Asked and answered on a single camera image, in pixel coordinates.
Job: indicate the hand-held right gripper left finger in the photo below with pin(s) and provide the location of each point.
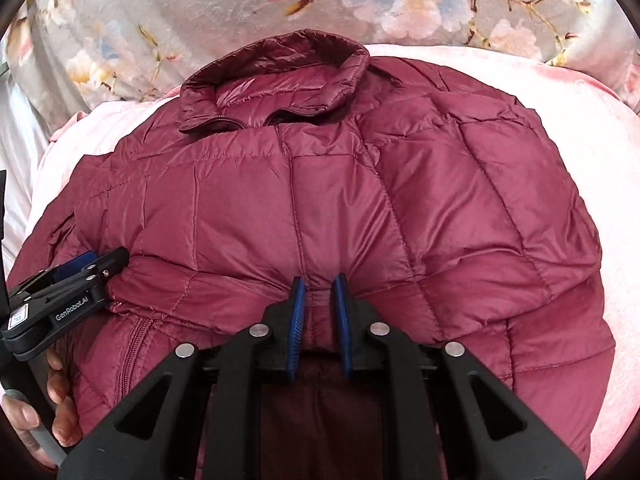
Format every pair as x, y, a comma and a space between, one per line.
296, 320

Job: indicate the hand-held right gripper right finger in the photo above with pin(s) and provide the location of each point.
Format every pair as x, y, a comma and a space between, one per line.
342, 320

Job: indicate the grey floral blanket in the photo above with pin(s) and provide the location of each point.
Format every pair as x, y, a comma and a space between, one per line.
200, 20

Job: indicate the person's left hand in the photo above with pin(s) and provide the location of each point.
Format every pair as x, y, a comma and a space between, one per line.
65, 400

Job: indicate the maroon puffer jacket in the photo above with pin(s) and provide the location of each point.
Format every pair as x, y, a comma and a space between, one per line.
350, 200

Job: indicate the pink printed blanket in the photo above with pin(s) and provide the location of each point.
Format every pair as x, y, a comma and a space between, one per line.
575, 135

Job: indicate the white bed sheet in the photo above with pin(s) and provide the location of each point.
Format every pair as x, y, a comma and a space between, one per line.
20, 160

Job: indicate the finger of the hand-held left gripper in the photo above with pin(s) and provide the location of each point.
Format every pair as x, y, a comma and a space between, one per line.
75, 264
100, 265

